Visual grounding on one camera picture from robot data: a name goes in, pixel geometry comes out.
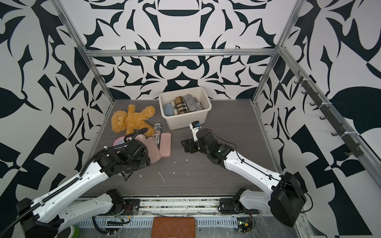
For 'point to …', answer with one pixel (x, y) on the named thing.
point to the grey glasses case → (190, 102)
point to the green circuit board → (244, 224)
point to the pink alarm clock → (120, 140)
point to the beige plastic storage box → (182, 120)
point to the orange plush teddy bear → (130, 121)
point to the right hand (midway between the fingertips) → (186, 138)
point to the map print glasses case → (174, 107)
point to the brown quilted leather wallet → (173, 227)
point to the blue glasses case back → (168, 109)
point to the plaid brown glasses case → (180, 104)
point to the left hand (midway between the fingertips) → (145, 159)
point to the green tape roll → (75, 232)
